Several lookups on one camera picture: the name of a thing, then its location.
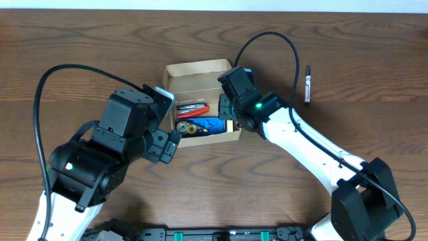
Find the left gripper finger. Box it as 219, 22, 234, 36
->
143, 129, 169, 163
160, 130, 182, 164

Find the correction tape dispenser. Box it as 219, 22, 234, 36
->
176, 120, 208, 135

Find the blue plastic case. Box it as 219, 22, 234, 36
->
188, 117, 226, 137

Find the black whiteboard marker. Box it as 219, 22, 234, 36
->
304, 66, 312, 106

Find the yellow highlighter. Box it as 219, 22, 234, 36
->
226, 120, 233, 133

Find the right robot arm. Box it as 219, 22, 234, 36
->
218, 66, 403, 240

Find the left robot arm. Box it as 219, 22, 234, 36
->
27, 86, 181, 240

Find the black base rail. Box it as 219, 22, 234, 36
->
80, 218, 314, 241

